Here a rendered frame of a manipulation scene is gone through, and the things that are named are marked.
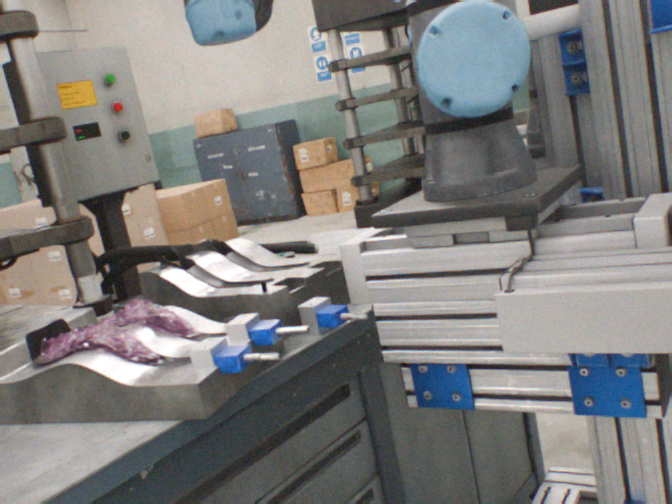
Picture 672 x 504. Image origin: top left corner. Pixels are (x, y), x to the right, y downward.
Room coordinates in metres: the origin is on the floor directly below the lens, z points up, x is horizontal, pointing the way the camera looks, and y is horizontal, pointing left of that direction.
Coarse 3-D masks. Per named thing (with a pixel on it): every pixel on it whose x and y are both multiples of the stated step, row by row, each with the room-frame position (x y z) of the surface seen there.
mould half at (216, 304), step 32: (192, 256) 1.54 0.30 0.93; (256, 256) 1.57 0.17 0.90; (320, 256) 1.48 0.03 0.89; (160, 288) 1.45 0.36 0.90; (192, 288) 1.41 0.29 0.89; (224, 288) 1.40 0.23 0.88; (256, 288) 1.31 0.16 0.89; (288, 288) 1.28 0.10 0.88; (320, 288) 1.34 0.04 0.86; (224, 320) 1.34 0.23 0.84; (288, 320) 1.27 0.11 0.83
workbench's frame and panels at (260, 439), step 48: (336, 336) 1.26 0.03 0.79; (288, 384) 1.21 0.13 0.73; (336, 384) 1.31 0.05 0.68; (384, 384) 1.43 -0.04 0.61; (192, 432) 0.99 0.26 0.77; (240, 432) 1.12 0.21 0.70; (288, 432) 1.23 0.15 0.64; (336, 432) 1.30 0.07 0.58; (384, 432) 1.39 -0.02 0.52; (432, 432) 1.53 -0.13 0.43; (480, 432) 1.68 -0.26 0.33; (528, 432) 1.86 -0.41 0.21; (96, 480) 0.87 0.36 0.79; (144, 480) 0.98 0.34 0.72; (192, 480) 1.03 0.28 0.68; (240, 480) 1.12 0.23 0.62; (288, 480) 1.19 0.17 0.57; (336, 480) 1.28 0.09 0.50; (384, 480) 1.37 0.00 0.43; (432, 480) 1.51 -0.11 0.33; (480, 480) 1.65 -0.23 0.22; (528, 480) 1.83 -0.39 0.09
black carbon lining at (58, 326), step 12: (60, 324) 1.28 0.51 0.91; (36, 336) 1.24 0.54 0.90; (48, 336) 1.26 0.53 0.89; (180, 336) 1.18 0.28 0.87; (192, 336) 1.19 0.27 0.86; (204, 336) 1.20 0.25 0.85; (216, 336) 1.19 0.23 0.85; (36, 348) 1.23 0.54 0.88; (36, 360) 1.21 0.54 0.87; (168, 360) 1.10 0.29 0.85; (180, 360) 1.09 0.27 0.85
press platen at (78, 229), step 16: (48, 224) 1.90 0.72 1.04; (64, 224) 1.79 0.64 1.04; (80, 224) 1.80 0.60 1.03; (0, 240) 1.74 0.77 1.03; (16, 240) 1.76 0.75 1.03; (32, 240) 1.77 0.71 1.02; (48, 240) 1.77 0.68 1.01; (64, 240) 1.78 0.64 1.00; (80, 240) 1.80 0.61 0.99; (0, 256) 1.73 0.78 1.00
